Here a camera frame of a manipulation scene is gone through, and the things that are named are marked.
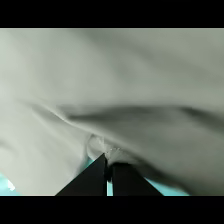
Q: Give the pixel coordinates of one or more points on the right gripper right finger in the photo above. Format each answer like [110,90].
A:
[130,182]

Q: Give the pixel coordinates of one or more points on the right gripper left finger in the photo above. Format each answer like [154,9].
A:
[87,181]

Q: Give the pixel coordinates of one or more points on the white garment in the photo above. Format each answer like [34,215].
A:
[110,76]

